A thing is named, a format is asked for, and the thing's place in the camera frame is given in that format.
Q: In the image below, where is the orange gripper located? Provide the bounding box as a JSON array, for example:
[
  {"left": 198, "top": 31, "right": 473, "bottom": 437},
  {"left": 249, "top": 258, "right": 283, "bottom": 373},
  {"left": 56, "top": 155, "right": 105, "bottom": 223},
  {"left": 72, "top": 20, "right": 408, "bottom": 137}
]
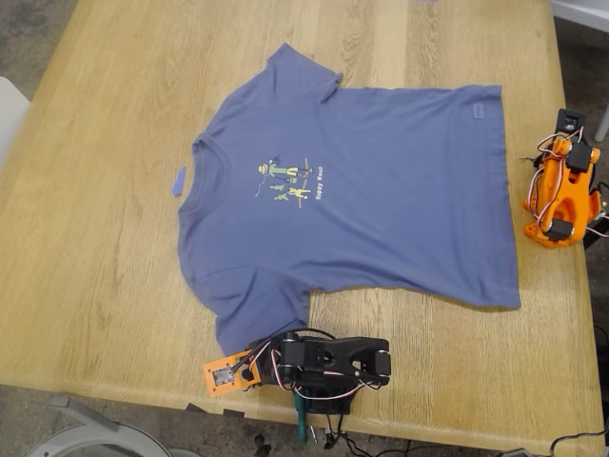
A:
[{"left": 536, "top": 135, "right": 572, "bottom": 166}]

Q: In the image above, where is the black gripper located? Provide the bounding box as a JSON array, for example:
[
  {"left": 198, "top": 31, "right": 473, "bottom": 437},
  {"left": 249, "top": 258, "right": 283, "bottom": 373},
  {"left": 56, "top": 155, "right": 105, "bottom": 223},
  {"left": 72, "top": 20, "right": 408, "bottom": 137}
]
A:
[{"left": 247, "top": 335, "right": 286, "bottom": 387}]

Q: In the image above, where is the blue printed T-shirt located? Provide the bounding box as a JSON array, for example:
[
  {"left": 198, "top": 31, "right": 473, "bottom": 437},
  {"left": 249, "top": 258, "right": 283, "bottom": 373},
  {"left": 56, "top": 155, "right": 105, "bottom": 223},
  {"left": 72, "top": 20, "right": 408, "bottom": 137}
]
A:
[{"left": 176, "top": 42, "right": 521, "bottom": 357}]

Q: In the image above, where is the green table clamp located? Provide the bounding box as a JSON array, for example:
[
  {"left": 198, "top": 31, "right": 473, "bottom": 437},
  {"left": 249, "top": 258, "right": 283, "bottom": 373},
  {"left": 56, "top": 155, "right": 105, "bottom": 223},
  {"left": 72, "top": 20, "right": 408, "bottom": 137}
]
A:
[{"left": 292, "top": 389, "right": 310, "bottom": 447}]

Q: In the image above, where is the white chair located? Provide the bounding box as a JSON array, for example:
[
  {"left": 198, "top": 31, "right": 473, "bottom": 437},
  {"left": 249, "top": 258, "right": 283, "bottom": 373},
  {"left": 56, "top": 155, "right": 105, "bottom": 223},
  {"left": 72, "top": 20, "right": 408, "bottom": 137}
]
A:
[
  {"left": 0, "top": 75, "right": 32, "bottom": 168},
  {"left": 550, "top": 0, "right": 609, "bottom": 143}
]

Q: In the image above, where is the grey plastic chair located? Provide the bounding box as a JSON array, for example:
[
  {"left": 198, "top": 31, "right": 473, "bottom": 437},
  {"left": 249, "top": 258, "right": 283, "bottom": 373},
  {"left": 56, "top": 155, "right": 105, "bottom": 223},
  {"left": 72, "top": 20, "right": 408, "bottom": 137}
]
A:
[{"left": 26, "top": 394, "right": 201, "bottom": 457}]

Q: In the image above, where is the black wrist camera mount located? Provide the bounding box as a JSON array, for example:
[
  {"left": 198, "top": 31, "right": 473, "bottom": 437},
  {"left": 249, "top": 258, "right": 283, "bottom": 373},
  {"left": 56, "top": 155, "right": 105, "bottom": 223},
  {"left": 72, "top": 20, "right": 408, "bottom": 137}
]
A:
[{"left": 556, "top": 108, "right": 585, "bottom": 143}]

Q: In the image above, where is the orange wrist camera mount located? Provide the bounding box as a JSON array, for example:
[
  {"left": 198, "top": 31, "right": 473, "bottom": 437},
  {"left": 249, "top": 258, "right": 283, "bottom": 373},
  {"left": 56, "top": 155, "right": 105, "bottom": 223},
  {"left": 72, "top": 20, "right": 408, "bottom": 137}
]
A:
[{"left": 202, "top": 349, "right": 262, "bottom": 399}]

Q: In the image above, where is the black power cable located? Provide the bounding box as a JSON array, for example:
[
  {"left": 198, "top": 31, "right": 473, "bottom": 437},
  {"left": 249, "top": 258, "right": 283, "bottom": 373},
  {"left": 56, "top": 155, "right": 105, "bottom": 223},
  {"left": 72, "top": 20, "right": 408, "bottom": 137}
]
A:
[{"left": 323, "top": 412, "right": 415, "bottom": 457}]

